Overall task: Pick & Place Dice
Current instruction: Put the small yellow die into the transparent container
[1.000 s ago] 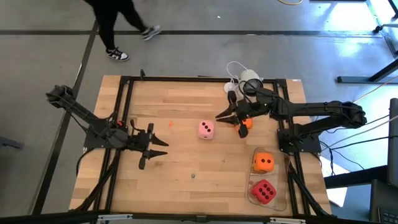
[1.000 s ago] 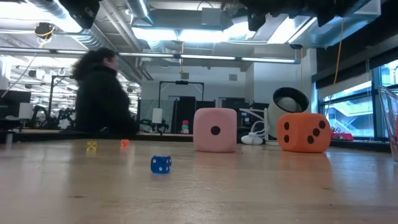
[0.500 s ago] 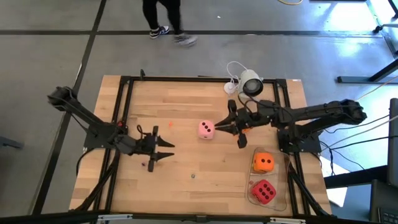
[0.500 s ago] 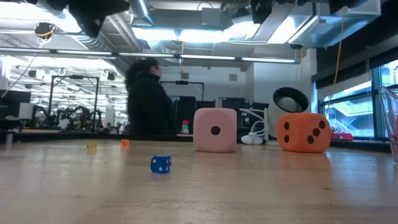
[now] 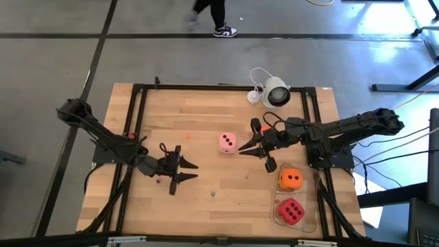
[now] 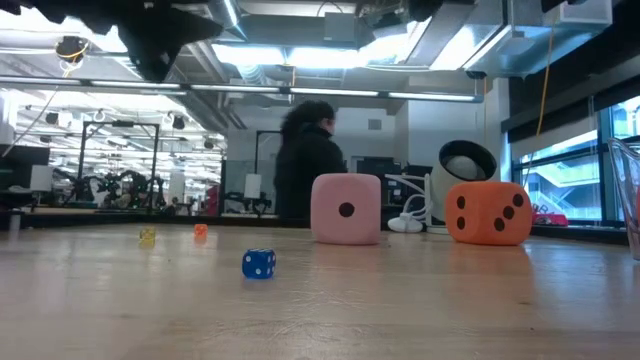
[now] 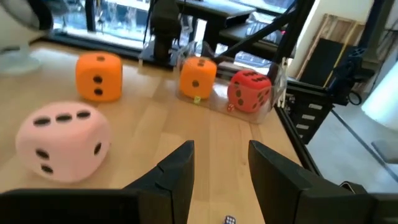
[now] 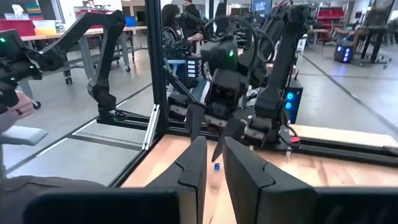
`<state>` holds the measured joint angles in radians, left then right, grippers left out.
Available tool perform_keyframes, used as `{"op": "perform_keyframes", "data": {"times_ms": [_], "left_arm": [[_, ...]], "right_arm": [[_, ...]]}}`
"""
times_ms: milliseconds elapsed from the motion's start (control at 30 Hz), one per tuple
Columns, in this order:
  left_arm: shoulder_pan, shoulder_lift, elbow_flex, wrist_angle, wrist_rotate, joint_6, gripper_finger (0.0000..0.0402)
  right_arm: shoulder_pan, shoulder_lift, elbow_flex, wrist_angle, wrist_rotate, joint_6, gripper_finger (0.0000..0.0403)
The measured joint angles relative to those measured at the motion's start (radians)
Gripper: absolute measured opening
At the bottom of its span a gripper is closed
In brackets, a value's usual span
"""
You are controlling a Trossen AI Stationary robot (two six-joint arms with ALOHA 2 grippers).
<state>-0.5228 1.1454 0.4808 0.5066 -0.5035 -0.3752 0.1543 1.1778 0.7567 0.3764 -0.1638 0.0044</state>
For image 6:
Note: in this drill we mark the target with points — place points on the white round puck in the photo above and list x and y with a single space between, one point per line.
406 223

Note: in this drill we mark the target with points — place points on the black ceiling spotlight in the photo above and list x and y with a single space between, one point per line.
72 49

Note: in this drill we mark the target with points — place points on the clear plastic tray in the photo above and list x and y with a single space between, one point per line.
625 200

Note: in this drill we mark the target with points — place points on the person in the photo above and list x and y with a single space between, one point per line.
305 165

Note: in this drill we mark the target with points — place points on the black gantry frame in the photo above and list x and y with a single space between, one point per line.
154 165

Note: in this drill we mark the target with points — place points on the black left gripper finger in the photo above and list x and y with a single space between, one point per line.
155 45

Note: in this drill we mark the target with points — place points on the white board panel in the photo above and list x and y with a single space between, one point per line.
252 186

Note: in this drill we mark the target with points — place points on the small orange die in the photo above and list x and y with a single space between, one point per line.
200 230

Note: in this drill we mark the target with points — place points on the white round camera device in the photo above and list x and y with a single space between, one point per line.
465 165

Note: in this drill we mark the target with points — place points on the large orange foam die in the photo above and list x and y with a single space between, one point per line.
487 225

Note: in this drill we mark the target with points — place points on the small blue die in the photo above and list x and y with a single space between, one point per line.
259 263

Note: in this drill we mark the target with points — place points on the large pink foam die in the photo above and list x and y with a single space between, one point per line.
330 200

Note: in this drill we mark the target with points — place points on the black computer monitor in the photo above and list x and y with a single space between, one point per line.
15 165

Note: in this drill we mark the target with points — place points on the small yellow die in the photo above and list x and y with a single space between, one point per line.
147 236

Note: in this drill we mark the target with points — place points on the long ceiling light strip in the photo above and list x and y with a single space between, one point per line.
240 88

